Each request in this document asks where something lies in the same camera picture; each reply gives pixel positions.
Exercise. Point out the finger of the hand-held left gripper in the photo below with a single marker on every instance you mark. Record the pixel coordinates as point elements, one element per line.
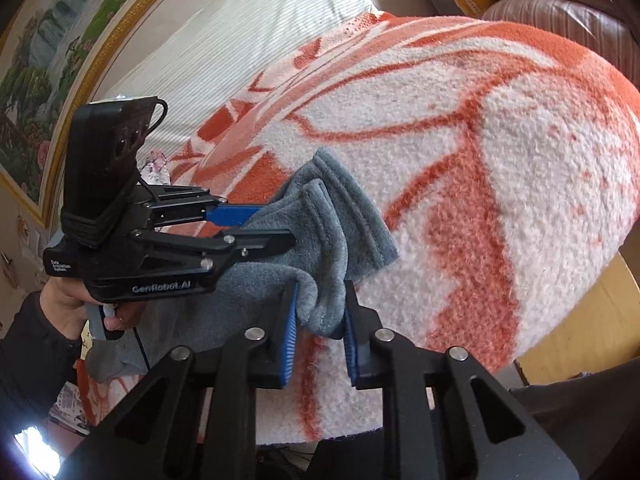
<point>230,214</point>
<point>260,242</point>

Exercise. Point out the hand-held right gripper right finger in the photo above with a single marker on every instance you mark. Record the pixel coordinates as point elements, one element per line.
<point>351,345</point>

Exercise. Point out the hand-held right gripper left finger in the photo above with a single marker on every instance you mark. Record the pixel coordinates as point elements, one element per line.
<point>289,340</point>

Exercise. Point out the person's left forearm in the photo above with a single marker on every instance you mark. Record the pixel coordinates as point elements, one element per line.
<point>30,365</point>

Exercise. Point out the person's left hand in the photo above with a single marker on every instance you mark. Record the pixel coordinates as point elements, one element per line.
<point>65,302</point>

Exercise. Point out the floral patterned cloth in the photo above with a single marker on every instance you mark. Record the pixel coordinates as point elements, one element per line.
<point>156,166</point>

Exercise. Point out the gold framed landscape painting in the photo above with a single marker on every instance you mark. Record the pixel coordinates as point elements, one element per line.
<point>50,60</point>

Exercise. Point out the white ribbed bedsheet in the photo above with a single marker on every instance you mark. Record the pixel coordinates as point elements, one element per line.
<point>250,35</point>

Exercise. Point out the printed paper sheet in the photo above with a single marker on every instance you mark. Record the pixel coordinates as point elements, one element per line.
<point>67,405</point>

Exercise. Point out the orange and white blanket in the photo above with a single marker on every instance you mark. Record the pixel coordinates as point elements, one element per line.
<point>500,160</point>

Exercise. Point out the cardboard box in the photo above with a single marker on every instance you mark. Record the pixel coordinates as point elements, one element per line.
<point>590,330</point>

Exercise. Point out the dark cloth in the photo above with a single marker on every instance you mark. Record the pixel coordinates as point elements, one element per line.
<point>590,420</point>

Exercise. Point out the striped pink cushion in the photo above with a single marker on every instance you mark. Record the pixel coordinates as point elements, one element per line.
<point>575,30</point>

